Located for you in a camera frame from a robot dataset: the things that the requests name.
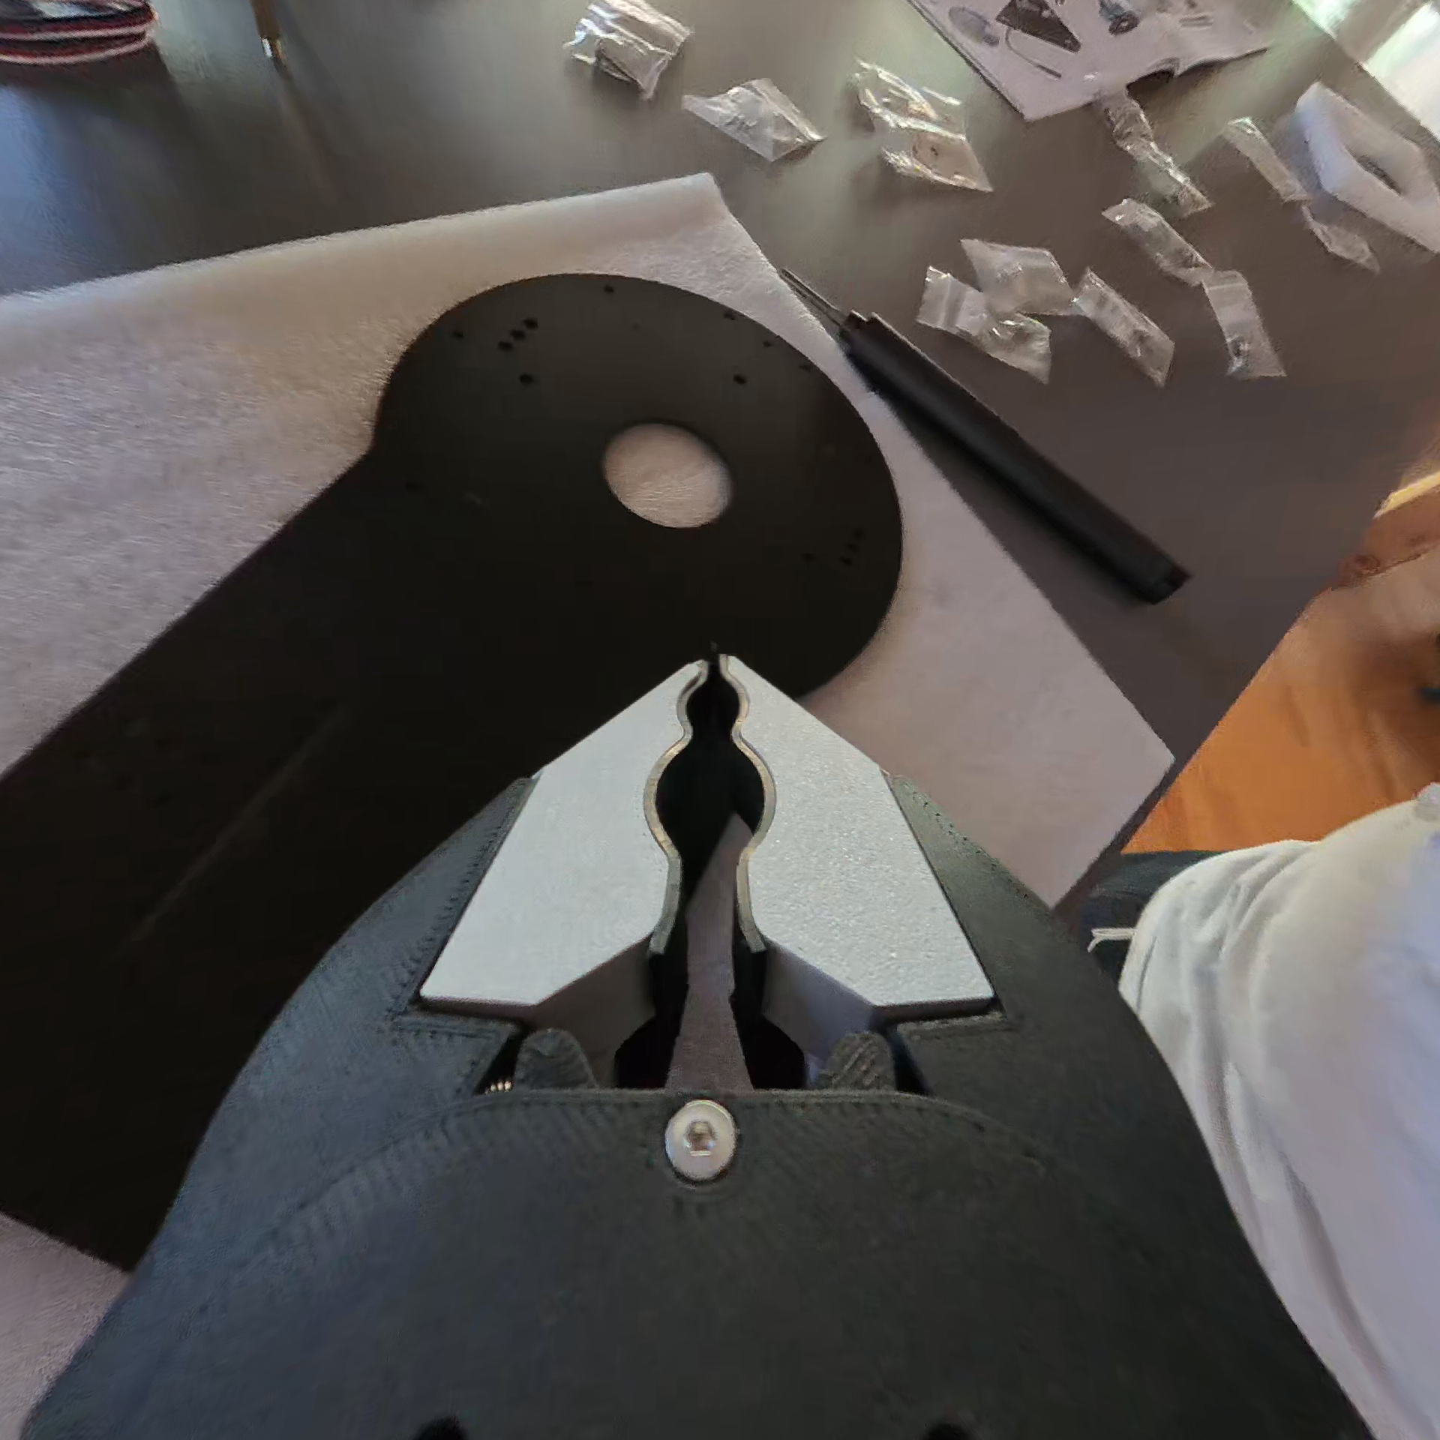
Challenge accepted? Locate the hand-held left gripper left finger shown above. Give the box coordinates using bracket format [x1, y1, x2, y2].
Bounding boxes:
[418, 661, 722, 1089]

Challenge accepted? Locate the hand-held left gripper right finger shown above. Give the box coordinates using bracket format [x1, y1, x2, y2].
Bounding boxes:
[720, 656, 998, 1089]

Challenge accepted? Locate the black metal base plate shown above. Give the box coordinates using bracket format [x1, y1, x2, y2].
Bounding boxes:
[0, 273, 907, 1271]

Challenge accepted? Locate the instruction manual booklet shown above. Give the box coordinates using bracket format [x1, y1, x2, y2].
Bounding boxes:
[905, 0, 1272, 121]

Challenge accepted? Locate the dark desk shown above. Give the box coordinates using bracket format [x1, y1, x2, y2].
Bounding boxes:
[0, 0, 1440, 902]

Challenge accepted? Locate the person's white shirt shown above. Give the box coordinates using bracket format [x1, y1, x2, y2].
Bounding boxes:
[1119, 782, 1440, 1440]

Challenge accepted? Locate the black cylindrical tool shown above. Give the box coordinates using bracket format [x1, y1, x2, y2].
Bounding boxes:
[778, 268, 1191, 608]

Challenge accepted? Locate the scattered group of screw bags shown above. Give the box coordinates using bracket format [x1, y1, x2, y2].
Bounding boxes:
[562, 0, 1385, 390]

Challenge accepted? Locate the white foam pouch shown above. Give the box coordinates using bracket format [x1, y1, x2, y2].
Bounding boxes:
[0, 172, 1176, 1440]

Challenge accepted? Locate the white foam square with hole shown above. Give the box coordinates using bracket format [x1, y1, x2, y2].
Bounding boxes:
[1277, 81, 1440, 254]

